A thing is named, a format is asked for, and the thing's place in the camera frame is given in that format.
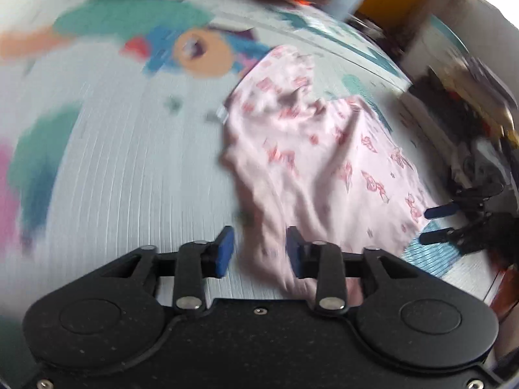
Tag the colourful printed blanket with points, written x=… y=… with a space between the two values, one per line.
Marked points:
x=121 y=162

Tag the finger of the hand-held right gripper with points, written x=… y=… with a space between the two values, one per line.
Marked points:
x=442 y=211
x=436 y=236

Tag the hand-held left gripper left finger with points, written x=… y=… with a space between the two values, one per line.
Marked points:
x=225 y=251

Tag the pink printed garment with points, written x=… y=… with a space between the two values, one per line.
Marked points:
x=324 y=170

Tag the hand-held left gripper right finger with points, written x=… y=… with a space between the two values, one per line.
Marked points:
x=293 y=251

